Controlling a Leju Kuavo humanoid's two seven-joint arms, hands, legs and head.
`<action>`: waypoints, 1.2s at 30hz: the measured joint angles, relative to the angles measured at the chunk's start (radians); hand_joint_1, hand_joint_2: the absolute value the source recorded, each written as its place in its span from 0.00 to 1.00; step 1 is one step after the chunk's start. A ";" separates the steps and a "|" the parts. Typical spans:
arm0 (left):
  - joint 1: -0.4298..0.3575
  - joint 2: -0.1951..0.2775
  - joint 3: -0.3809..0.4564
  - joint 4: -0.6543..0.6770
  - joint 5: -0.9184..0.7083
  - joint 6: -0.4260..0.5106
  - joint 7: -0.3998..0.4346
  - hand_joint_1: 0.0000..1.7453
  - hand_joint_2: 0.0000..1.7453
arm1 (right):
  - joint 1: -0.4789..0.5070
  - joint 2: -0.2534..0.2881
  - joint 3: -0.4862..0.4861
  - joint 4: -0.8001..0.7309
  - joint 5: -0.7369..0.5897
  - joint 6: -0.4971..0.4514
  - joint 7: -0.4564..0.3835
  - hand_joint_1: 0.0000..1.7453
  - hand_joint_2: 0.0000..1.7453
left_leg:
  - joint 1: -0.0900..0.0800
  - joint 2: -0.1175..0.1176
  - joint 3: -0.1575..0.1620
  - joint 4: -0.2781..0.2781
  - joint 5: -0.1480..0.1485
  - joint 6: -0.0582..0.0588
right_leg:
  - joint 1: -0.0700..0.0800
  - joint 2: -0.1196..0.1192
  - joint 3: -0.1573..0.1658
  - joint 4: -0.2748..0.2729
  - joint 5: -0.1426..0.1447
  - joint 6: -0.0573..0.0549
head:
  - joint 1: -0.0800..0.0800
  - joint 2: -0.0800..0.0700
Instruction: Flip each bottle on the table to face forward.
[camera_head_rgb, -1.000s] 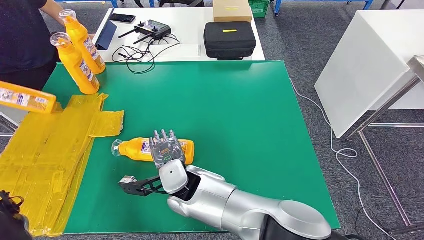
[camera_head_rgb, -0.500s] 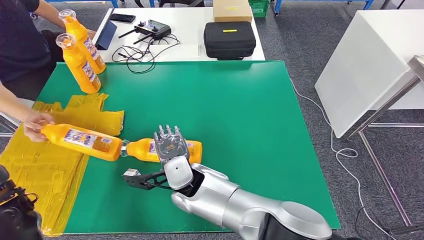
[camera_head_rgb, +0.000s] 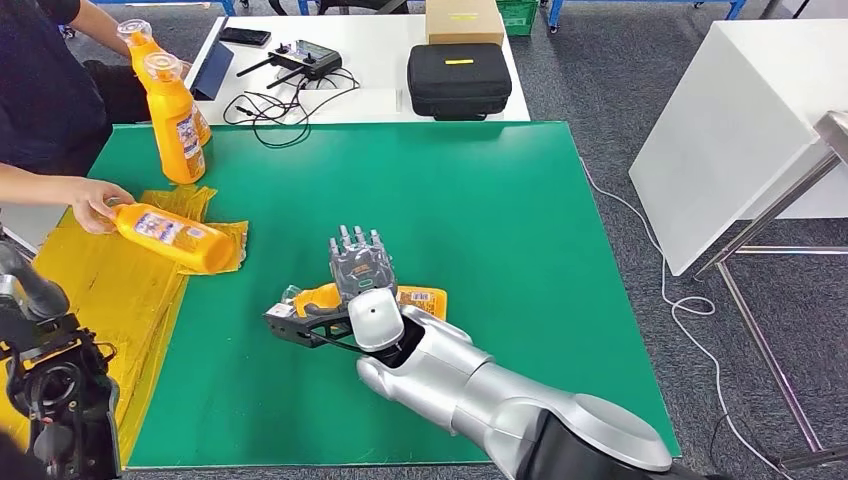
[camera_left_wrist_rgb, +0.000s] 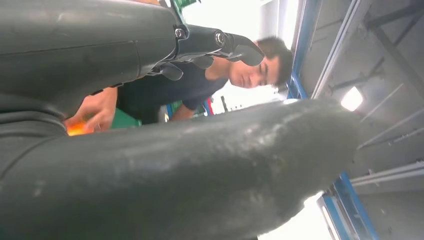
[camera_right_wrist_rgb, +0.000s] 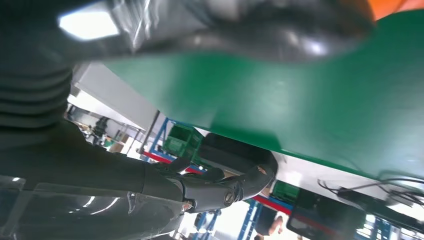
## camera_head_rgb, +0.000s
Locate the person's right hand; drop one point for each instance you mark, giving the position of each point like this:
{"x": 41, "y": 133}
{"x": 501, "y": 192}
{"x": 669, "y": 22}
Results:
{"x": 96, "y": 199}

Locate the steel stand frame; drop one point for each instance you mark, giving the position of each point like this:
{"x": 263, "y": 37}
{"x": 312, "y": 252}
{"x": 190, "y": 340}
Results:
{"x": 762, "y": 217}

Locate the green table mat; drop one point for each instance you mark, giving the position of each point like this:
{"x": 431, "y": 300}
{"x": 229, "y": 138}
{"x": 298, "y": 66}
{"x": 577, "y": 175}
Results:
{"x": 430, "y": 199}

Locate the black carrying case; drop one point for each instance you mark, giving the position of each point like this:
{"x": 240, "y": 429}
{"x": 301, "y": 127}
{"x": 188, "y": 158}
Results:
{"x": 459, "y": 85}

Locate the black smartphone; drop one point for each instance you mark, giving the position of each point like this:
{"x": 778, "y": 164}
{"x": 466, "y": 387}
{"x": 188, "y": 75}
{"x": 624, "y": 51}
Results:
{"x": 244, "y": 36}

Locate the yellow taped cardboard sheet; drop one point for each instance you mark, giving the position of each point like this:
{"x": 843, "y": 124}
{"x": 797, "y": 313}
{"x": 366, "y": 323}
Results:
{"x": 112, "y": 298}

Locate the person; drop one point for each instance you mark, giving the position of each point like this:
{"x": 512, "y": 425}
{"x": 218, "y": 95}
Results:
{"x": 40, "y": 86}

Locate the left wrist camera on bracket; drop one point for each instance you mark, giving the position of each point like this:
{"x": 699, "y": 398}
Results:
{"x": 8, "y": 291}

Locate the person's left forearm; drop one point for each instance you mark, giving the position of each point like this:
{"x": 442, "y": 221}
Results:
{"x": 99, "y": 26}

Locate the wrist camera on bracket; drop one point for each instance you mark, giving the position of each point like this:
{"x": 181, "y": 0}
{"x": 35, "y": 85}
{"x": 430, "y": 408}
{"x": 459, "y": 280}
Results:
{"x": 298, "y": 324}
{"x": 8, "y": 291}

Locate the green plastic crate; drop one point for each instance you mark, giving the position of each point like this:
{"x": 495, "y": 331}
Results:
{"x": 517, "y": 16}

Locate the person's left hand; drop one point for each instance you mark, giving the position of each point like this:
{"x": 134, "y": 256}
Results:
{"x": 186, "y": 67}

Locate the blue metal frame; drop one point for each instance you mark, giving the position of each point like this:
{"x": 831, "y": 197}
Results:
{"x": 554, "y": 14}
{"x": 226, "y": 6}

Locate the large white table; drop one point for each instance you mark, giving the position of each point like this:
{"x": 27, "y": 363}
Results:
{"x": 729, "y": 132}

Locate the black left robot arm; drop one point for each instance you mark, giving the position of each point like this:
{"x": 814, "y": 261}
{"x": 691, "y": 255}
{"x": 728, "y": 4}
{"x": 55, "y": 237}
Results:
{"x": 66, "y": 404}

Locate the black office chair base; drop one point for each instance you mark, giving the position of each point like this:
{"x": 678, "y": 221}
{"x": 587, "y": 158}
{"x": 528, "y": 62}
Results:
{"x": 358, "y": 5}

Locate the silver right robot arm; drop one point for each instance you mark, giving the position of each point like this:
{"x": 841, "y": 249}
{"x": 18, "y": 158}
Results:
{"x": 477, "y": 391}

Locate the black robot torso cover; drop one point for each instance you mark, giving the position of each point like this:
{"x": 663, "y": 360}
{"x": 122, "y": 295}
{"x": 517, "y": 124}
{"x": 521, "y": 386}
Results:
{"x": 16, "y": 467}

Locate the orange detergent bottle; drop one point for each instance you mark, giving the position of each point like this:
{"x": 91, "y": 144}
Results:
{"x": 175, "y": 126}
{"x": 136, "y": 46}
{"x": 179, "y": 238}
{"x": 420, "y": 301}

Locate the dark blue tablet case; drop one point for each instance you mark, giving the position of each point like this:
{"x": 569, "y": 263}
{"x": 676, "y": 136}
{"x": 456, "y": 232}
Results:
{"x": 212, "y": 71}

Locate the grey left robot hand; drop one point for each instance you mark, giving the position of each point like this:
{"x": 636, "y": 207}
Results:
{"x": 33, "y": 291}

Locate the brown cardboard box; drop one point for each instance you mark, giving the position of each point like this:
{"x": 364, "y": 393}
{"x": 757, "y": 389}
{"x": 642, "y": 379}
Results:
{"x": 464, "y": 22}

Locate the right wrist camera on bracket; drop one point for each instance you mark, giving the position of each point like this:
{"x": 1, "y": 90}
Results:
{"x": 298, "y": 324}

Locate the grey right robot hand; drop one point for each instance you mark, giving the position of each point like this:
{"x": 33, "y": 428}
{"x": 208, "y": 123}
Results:
{"x": 361, "y": 265}

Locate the black remote controller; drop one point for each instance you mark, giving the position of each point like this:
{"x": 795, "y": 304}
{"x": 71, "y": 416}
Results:
{"x": 308, "y": 58}

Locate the person's right forearm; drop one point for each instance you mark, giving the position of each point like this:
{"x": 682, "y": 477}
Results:
{"x": 36, "y": 185}

